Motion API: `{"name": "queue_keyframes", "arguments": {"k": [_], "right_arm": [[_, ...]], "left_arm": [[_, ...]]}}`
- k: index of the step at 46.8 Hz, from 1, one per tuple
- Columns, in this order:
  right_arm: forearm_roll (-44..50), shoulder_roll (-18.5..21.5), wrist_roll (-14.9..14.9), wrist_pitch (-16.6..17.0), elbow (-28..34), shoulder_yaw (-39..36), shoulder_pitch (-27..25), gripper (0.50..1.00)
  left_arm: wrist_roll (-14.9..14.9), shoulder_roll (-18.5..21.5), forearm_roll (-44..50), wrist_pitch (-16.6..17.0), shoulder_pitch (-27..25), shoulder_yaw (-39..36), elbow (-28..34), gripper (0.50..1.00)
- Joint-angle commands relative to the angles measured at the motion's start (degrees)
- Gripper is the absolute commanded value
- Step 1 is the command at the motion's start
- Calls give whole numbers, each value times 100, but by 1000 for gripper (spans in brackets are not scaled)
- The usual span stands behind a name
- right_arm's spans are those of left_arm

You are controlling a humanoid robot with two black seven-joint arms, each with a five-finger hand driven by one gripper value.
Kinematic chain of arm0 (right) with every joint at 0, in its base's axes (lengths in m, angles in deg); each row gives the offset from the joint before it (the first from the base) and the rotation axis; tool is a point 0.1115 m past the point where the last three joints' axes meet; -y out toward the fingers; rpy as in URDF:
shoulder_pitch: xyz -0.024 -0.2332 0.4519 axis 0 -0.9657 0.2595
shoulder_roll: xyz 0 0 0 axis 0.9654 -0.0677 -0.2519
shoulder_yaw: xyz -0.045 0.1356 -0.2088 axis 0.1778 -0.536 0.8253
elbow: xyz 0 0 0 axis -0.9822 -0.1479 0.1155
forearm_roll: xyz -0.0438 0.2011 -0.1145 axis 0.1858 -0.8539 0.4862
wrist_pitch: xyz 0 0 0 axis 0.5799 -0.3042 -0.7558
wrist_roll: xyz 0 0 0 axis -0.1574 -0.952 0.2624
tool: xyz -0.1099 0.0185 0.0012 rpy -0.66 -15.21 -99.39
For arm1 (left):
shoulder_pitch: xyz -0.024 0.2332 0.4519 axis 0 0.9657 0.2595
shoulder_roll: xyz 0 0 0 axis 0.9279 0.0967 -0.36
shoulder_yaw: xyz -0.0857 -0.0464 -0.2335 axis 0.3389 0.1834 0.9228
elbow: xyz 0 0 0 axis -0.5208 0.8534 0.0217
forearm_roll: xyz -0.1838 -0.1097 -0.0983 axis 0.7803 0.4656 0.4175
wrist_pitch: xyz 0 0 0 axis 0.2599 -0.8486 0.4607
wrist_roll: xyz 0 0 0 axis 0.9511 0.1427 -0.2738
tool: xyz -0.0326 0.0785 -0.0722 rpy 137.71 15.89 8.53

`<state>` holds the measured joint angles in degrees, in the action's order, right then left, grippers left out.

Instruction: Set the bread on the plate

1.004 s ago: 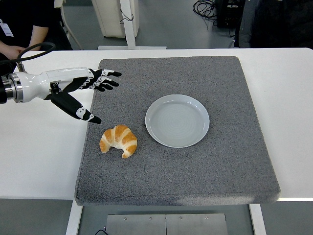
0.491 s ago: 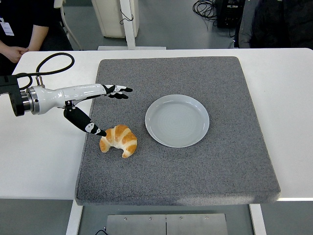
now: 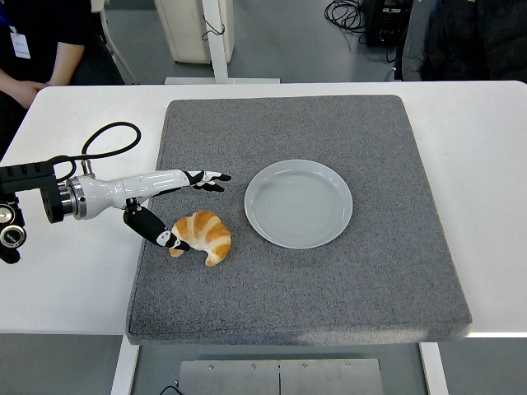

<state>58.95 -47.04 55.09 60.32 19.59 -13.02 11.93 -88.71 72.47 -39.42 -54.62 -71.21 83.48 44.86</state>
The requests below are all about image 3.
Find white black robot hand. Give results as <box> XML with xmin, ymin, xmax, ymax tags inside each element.
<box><xmin>68</xmin><ymin>169</ymin><xmax>232</xmax><ymax>252</ymax></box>

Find golden croissant bread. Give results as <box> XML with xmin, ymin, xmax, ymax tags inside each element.
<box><xmin>167</xmin><ymin>209</ymin><xmax>232</xmax><ymax>267</ymax></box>

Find round grey plate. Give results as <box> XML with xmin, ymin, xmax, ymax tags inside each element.
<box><xmin>244</xmin><ymin>158</ymin><xmax>354</xmax><ymax>249</ymax></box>

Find grey metal plate with screws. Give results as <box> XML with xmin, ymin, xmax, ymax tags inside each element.
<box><xmin>178</xmin><ymin>358</ymin><xmax>385</xmax><ymax>395</ymax></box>

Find grey fabric mat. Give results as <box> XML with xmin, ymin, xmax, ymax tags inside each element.
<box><xmin>124</xmin><ymin>94</ymin><xmax>473</xmax><ymax>346</ymax></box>

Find white office chair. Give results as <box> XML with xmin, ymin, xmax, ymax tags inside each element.
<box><xmin>91</xmin><ymin>0</ymin><xmax>137</xmax><ymax>86</ymax></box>

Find white name badge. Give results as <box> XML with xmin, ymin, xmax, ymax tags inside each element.
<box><xmin>8</xmin><ymin>26</ymin><xmax>32</xmax><ymax>59</ymax></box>

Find white table leg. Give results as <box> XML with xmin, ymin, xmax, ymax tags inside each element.
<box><xmin>418</xmin><ymin>342</ymin><xmax>450</xmax><ymax>395</ymax></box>
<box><xmin>110</xmin><ymin>344</ymin><xmax>141</xmax><ymax>395</ymax></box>

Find seated person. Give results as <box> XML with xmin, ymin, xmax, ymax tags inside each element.
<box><xmin>0</xmin><ymin>0</ymin><xmax>125</xmax><ymax>160</ymax></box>

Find black equipment box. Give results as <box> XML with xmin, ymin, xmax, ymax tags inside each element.
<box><xmin>364</xmin><ymin>0</ymin><xmax>414</xmax><ymax>47</ymax></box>

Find standing person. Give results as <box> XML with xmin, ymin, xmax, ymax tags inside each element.
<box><xmin>394</xmin><ymin>0</ymin><xmax>527</xmax><ymax>82</ymax></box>

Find black floor cables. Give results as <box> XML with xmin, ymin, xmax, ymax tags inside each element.
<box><xmin>324</xmin><ymin>0</ymin><xmax>368</xmax><ymax>46</ymax></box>

